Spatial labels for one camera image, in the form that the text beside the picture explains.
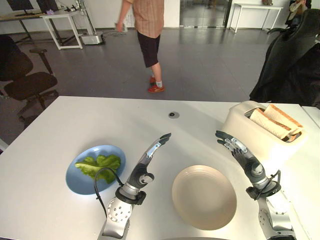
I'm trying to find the cream toaster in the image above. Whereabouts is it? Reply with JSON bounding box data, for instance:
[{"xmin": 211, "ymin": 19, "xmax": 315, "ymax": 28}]
[{"xmin": 221, "ymin": 100, "xmax": 309, "ymax": 162}]

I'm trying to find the beige plate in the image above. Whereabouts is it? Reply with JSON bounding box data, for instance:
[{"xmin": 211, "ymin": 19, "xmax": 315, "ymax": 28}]
[{"xmin": 171, "ymin": 164, "xmax": 238, "ymax": 231}]

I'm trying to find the white rolling stand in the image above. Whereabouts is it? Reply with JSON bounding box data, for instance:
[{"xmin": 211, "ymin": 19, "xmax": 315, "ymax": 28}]
[{"xmin": 65, "ymin": 0, "xmax": 105, "ymax": 46}]

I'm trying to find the bread slice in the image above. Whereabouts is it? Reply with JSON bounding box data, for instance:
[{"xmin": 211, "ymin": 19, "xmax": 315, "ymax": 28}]
[
  {"xmin": 249, "ymin": 109, "xmax": 293, "ymax": 140},
  {"xmin": 263, "ymin": 103, "xmax": 304, "ymax": 136}
]

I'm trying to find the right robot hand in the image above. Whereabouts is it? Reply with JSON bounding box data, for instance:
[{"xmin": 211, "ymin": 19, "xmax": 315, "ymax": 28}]
[{"xmin": 215, "ymin": 130, "xmax": 270, "ymax": 191}]

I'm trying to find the blue plate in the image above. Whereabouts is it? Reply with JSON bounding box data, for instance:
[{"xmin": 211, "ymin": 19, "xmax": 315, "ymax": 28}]
[{"xmin": 65, "ymin": 145, "xmax": 127, "ymax": 196}]

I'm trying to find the black cable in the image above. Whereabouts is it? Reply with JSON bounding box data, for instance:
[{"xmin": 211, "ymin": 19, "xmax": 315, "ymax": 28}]
[
  {"xmin": 257, "ymin": 169, "xmax": 282, "ymax": 196},
  {"xmin": 93, "ymin": 167, "xmax": 124, "ymax": 221}
]

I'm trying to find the person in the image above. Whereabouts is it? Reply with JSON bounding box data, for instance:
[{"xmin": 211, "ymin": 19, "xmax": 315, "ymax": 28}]
[
  {"xmin": 115, "ymin": 0, "xmax": 167, "ymax": 94},
  {"xmin": 284, "ymin": 0, "xmax": 313, "ymax": 26}
]

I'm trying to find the green lettuce leaf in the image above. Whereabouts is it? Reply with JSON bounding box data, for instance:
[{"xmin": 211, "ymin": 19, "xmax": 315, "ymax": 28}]
[{"xmin": 74, "ymin": 154, "xmax": 122, "ymax": 184}]

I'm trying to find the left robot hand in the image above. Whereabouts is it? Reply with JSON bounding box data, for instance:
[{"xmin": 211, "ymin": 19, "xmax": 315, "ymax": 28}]
[{"xmin": 122, "ymin": 132, "xmax": 172, "ymax": 193}]

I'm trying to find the black office chair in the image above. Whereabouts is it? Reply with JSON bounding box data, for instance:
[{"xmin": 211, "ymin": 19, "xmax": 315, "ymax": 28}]
[
  {"xmin": 0, "ymin": 34, "xmax": 60, "ymax": 122},
  {"xmin": 249, "ymin": 8, "xmax": 320, "ymax": 110}
]

